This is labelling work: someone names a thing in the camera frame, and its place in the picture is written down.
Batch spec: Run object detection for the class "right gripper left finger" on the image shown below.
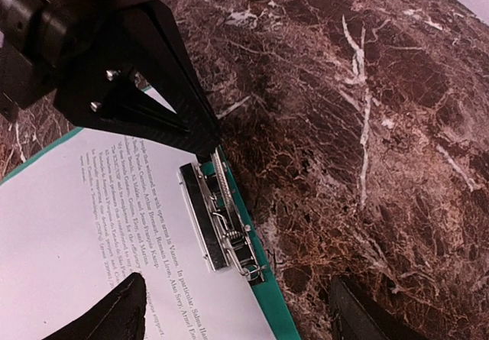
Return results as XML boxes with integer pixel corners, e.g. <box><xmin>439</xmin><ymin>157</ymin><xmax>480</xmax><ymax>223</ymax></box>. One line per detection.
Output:
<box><xmin>48</xmin><ymin>273</ymin><xmax>147</xmax><ymax>340</ymax></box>

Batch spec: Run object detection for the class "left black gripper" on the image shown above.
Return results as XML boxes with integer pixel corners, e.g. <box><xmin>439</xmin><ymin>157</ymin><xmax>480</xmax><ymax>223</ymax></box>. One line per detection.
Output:
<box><xmin>1</xmin><ymin>0</ymin><xmax>151</xmax><ymax>122</ymax></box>

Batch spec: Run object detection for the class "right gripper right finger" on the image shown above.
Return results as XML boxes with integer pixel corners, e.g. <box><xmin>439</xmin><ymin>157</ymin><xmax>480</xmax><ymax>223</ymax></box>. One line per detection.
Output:
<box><xmin>329</xmin><ymin>276</ymin><xmax>425</xmax><ymax>340</ymax></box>

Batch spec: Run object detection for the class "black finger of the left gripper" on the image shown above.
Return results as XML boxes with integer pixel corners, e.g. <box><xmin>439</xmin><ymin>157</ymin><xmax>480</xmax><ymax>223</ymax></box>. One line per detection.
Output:
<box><xmin>53</xmin><ymin>0</ymin><xmax>220</xmax><ymax>157</ymax></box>

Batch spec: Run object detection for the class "green plastic folder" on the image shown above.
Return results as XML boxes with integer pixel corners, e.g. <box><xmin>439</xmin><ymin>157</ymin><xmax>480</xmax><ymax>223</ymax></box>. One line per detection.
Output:
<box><xmin>1</xmin><ymin>128</ymin><xmax>299</xmax><ymax>339</ymax></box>

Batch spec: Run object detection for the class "white paper sheet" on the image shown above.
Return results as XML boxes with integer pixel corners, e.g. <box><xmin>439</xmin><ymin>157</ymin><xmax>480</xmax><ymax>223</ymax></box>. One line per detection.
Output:
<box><xmin>0</xmin><ymin>87</ymin><xmax>278</xmax><ymax>340</ymax></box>

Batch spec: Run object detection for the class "metal top clip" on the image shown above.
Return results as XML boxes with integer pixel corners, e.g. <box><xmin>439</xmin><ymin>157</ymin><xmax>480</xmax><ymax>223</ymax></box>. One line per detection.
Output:
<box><xmin>179</xmin><ymin>147</ymin><xmax>267</xmax><ymax>286</ymax></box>

